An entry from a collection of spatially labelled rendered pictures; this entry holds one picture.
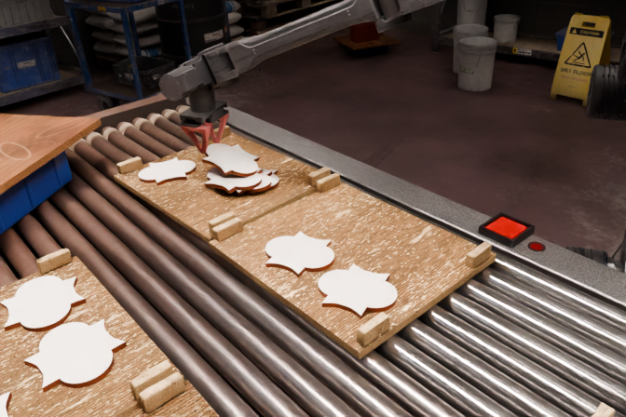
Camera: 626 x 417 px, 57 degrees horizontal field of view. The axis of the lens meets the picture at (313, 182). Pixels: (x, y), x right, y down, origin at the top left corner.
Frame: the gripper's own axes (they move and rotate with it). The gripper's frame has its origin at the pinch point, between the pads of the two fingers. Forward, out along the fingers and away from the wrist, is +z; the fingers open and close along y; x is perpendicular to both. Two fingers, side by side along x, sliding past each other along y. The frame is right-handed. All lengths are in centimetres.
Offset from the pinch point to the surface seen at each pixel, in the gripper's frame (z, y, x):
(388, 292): 7, -29, -52
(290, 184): 8.1, 1.4, -19.4
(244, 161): 3.0, 0.0, -9.0
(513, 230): 9, 0, -68
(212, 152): 0.8, -1.7, -1.9
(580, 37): 62, 347, -73
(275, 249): 6.7, -24.1, -29.1
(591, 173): 106, 224, -91
